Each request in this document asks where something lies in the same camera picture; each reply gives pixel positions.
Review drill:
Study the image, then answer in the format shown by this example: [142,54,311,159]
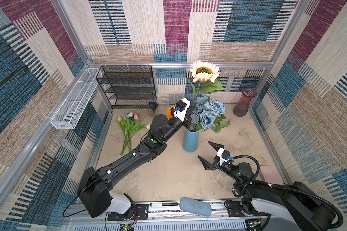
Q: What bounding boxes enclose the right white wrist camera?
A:
[217,148,234,166]

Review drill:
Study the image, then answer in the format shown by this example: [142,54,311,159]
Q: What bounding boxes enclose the tulip bunch green leaves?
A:
[117,111,150,156]

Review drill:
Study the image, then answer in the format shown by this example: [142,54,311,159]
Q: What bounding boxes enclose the cream sunflower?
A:
[186,60,223,108]

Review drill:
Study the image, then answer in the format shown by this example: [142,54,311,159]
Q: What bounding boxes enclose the black corrugated cable hose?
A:
[232,154,344,229]

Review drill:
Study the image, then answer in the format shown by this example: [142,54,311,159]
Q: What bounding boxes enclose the white slotted cable duct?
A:
[73,219,247,231]

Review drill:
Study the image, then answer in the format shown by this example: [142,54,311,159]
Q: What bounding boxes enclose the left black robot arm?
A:
[78,106,194,219]

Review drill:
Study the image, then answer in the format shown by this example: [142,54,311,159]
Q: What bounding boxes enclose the dark blue rose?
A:
[148,102,158,117]

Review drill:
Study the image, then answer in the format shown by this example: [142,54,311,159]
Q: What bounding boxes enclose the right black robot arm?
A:
[198,141,344,231]

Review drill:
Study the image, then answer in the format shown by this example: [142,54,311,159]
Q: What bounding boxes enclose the teal ceramic vase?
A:
[182,129,199,153]

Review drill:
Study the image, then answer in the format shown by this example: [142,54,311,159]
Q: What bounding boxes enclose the white mesh wall basket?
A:
[51,68,99,130]

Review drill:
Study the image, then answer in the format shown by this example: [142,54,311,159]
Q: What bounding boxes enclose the pink rectangular pad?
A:
[259,165,280,184]

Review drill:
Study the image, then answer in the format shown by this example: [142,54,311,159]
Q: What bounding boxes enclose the dark red glass vase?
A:
[233,88,257,117]

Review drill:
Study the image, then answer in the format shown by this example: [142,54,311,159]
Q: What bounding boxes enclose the blue-grey sponge pad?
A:
[179,197,212,217]

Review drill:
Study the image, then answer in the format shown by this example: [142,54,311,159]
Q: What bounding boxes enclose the black wire shelf rack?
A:
[96,65,157,109]

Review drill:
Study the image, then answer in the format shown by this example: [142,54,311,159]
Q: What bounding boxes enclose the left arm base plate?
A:
[107,204,149,221]

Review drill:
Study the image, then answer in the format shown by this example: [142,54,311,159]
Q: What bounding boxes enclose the orange marigold flower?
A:
[167,105,176,119]

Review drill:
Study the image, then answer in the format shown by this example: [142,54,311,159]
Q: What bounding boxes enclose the light blue rose bunch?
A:
[189,96,231,133]

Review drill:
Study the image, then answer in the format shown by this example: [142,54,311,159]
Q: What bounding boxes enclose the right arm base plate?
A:
[224,200,267,218]

